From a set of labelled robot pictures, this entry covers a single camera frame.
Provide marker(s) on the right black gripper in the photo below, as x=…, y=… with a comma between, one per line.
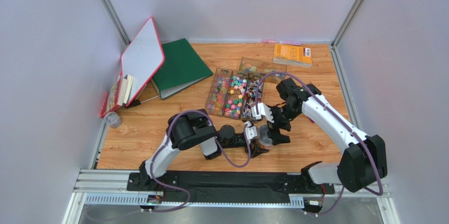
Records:
x=276, y=117

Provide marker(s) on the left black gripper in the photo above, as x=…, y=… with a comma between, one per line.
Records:
x=255, y=151

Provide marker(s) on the clear plastic jar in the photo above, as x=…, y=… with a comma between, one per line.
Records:
x=263, y=141

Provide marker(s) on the three-compartment clear candy box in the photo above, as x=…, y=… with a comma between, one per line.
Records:
x=233, y=94

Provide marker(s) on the single clear candy box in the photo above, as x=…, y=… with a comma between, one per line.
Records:
x=262, y=68

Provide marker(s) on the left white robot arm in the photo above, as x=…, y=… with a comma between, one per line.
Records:
x=189, y=129

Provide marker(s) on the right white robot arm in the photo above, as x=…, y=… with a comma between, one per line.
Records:
x=363, y=161

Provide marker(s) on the orange book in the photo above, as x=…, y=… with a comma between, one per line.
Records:
x=292, y=55

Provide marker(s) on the black base mat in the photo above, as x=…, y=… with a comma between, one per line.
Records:
x=227, y=187

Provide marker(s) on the green binder folder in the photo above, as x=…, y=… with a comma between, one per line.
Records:
x=181, y=68

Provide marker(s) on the red-framed whiteboard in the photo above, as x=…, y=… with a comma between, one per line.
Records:
x=142, y=58

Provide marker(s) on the small clear plastic cup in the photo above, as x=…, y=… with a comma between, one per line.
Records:
x=112, y=119

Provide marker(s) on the stack of books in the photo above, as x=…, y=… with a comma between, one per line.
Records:
x=118, y=95

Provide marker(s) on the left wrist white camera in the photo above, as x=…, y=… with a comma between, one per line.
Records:
x=251, y=131

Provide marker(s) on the wrist white camera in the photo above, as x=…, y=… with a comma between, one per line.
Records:
x=260, y=111
x=251, y=131

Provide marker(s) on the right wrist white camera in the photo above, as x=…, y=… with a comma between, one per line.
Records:
x=260, y=111

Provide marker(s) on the aluminium rail frame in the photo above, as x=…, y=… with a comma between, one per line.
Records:
x=101, y=187

